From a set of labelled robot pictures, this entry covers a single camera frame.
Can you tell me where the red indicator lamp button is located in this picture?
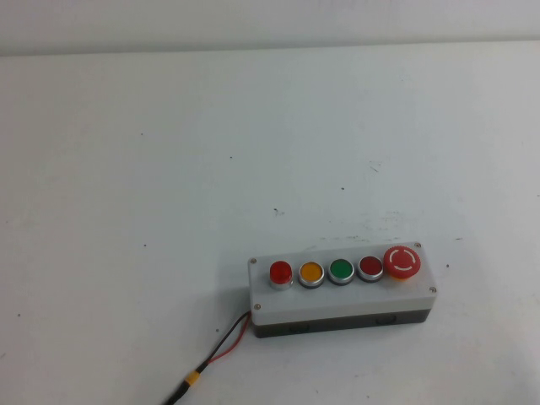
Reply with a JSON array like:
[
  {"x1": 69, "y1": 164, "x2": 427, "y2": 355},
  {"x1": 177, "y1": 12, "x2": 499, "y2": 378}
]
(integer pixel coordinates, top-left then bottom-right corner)
[{"x1": 268, "y1": 260, "x2": 294, "y2": 292}]

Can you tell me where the grey push-button control box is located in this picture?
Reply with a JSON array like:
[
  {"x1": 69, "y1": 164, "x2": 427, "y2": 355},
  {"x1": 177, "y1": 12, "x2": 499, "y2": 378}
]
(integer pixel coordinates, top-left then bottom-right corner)
[{"x1": 247, "y1": 241, "x2": 438, "y2": 340}]

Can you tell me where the green flat push button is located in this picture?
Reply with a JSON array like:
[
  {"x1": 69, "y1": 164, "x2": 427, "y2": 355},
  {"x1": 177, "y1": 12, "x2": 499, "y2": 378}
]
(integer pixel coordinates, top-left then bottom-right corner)
[{"x1": 327, "y1": 257, "x2": 355, "y2": 286}]

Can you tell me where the black sheathed cable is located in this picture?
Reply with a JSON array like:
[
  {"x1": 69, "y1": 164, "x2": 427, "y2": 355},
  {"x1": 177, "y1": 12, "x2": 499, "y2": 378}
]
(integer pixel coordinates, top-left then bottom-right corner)
[{"x1": 162, "y1": 381, "x2": 191, "y2": 405}]

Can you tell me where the red mushroom emergency stop button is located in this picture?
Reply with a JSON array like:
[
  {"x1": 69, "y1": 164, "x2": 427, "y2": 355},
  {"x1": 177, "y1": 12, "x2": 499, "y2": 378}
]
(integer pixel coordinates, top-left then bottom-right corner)
[{"x1": 382, "y1": 246, "x2": 422, "y2": 281}]

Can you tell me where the dark red flat push button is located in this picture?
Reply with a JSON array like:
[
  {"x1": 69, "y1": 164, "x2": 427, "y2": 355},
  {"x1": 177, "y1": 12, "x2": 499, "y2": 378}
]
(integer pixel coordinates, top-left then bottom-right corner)
[{"x1": 356, "y1": 255, "x2": 385, "y2": 283}]

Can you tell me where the yellow flat push button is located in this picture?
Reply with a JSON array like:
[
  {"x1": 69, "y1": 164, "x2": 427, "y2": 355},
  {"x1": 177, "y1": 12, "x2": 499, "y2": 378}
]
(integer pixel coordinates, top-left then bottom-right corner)
[{"x1": 297, "y1": 261, "x2": 327, "y2": 289}]

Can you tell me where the thin red wire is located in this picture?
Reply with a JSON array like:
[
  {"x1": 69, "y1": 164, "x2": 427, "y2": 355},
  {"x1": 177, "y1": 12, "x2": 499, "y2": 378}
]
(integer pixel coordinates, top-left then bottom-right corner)
[{"x1": 209, "y1": 315, "x2": 251, "y2": 365}]

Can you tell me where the thin black wire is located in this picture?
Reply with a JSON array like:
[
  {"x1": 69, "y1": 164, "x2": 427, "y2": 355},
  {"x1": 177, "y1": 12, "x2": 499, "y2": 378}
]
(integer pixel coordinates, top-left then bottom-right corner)
[{"x1": 197, "y1": 310, "x2": 251, "y2": 375}]

